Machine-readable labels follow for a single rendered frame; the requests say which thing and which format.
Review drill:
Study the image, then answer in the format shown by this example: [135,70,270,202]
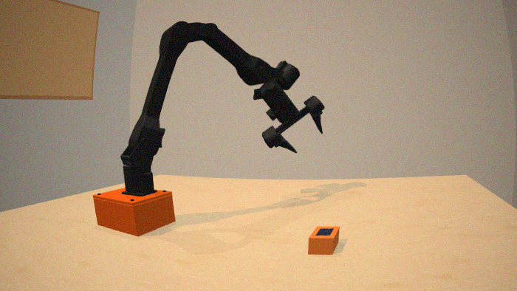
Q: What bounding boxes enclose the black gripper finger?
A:
[310,111,323,134]
[275,134,297,153]

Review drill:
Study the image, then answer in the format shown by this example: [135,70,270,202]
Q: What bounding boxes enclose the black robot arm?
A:
[120,21,300,196]

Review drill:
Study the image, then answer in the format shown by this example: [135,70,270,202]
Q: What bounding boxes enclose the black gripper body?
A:
[262,95,325,148]

